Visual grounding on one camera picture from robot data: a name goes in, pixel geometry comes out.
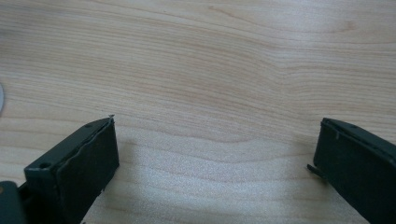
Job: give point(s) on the white round object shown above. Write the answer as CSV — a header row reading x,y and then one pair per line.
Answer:
x,y
1,98

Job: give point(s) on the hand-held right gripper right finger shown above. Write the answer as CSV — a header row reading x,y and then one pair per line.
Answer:
x,y
358,168

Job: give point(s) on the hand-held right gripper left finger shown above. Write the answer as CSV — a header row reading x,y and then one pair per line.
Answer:
x,y
74,168

